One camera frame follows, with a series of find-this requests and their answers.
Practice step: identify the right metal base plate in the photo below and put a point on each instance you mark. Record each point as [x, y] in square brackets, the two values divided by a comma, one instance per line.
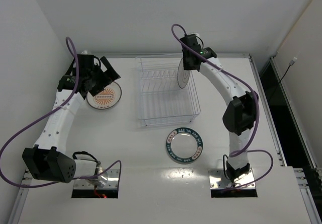
[218, 181]

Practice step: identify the white wire dish rack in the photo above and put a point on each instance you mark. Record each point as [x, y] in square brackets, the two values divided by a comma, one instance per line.
[160, 100]

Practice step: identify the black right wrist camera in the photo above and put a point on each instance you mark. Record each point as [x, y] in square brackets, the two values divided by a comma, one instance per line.
[207, 53]

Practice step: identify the orange sunburst plate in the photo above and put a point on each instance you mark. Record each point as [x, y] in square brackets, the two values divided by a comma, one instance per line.
[107, 98]

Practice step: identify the metal base plate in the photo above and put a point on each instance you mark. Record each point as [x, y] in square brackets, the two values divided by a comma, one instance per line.
[218, 181]
[107, 181]

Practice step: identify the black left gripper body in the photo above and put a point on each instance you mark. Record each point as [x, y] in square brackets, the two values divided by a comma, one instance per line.
[101, 77]

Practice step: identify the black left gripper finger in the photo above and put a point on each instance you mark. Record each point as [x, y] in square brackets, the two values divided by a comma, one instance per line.
[99, 86]
[110, 72]

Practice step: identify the green rimmed lettered plate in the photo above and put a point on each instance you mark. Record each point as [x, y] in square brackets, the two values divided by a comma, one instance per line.
[184, 145]

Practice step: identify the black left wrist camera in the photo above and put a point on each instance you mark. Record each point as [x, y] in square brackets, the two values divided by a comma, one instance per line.
[67, 82]

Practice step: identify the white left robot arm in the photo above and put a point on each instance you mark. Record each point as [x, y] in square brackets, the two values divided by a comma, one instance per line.
[47, 160]

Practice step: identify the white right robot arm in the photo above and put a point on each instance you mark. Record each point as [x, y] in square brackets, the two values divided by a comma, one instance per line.
[241, 112]

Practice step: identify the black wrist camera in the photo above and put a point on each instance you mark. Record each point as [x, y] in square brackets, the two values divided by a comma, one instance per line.
[207, 53]
[67, 82]

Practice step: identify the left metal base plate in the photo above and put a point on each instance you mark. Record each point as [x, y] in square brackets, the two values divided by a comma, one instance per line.
[107, 181]

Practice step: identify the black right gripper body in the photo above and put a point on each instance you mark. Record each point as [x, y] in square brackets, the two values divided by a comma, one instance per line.
[189, 64]

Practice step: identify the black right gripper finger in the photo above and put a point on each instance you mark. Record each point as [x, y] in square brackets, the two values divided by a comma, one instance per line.
[186, 63]
[195, 63]

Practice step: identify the white plate with dark rim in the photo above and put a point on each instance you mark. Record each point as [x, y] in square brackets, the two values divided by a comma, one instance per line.
[183, 76]

